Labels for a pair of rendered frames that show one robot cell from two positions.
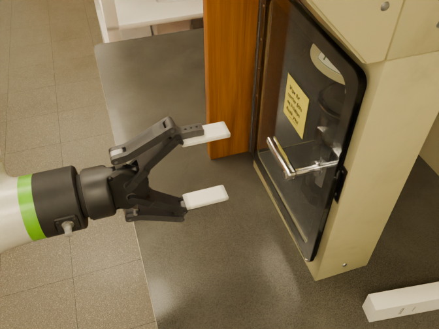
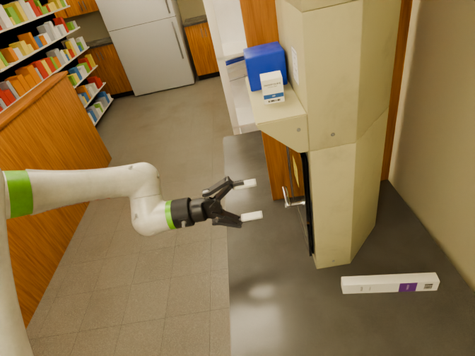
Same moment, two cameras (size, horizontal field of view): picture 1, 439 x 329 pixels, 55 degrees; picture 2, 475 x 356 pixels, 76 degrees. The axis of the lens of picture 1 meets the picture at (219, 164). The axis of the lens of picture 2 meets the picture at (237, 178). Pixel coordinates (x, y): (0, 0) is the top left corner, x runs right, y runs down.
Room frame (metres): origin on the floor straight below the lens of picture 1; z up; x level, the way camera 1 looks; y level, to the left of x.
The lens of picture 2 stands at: (-0.22, -0.24, 1.83)
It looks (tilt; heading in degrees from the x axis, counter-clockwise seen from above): 37 degrees down; 23
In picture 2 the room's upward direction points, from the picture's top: 14 degrees counter-clockwise
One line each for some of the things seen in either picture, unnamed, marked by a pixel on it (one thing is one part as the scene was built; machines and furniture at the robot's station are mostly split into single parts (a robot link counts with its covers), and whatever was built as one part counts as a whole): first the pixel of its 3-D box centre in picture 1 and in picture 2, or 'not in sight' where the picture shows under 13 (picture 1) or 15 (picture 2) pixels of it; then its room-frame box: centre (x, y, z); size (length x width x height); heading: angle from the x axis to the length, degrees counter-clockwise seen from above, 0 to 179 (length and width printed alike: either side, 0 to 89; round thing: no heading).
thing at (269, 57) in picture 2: not in sight; (264, 66); (0.60, -0.05, 1.56); 0.10 x 0.10 x 0.09; 18
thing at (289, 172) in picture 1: (291, 156); (292, 196); (0.47, -0.11, 1.20); 0.10 x 0.05 x 0.03; 17
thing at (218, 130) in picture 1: (203, 134); (244, 184); (0.45, 0.02, 1.26); 0.07 x 0.03 x 0.01; 108
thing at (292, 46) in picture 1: (289, 128); (297, 182); (0.55, -0.12, 1.19); 0.30 x 0.01 x 0.40; 17
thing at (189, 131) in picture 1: (184, 127); (235, 181); (0.44, 0.05, 1.28); 0.05 x 0.01 x 0.03; 108
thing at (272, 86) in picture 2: not in sight; (272, 87); (0.49, -0.09, 1.54); 0.05 x 0.05 x 0.06; 15
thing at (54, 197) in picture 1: (63, 202); (184, 213); (0.38, 0.22, 1.20); 0.12 x 0.06 x 0.09; 18
